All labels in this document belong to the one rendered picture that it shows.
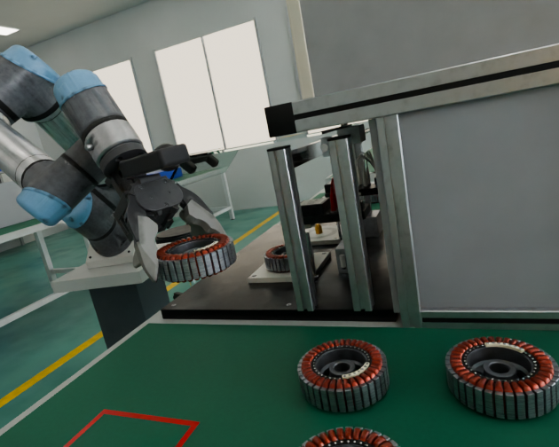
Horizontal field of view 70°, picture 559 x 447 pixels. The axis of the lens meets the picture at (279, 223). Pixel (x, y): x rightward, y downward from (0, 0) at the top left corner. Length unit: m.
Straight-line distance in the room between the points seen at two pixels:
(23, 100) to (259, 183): 5.25
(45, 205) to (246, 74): 5.49
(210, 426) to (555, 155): 0.54
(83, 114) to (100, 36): 6.99
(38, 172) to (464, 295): 0.70
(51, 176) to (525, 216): 0.71
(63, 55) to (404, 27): 7.72
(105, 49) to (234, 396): 7.21
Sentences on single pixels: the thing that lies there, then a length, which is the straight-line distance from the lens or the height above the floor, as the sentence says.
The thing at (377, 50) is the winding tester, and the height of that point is 1.17.
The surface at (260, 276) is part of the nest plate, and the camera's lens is 0.88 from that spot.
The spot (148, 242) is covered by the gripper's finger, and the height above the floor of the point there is 0.97.
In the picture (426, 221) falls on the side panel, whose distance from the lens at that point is 0.62.
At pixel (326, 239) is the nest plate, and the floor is 0.78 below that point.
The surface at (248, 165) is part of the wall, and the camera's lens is 6.19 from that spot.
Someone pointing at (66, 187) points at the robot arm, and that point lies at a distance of 0.75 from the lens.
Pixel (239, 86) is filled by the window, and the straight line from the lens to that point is 6.17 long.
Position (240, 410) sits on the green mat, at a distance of 0.56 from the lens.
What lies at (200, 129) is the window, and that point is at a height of 1.33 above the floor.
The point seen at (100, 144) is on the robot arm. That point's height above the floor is 1.11.
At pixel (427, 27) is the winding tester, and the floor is 1.19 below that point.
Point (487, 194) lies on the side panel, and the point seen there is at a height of 0.94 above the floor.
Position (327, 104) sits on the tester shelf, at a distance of 0.60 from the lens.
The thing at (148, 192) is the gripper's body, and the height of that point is 1.03.
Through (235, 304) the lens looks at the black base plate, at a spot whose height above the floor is 0.77.
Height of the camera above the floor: 1.08
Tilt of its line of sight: 13 degrees down
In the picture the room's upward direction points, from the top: 11 degrees counter-clockwise
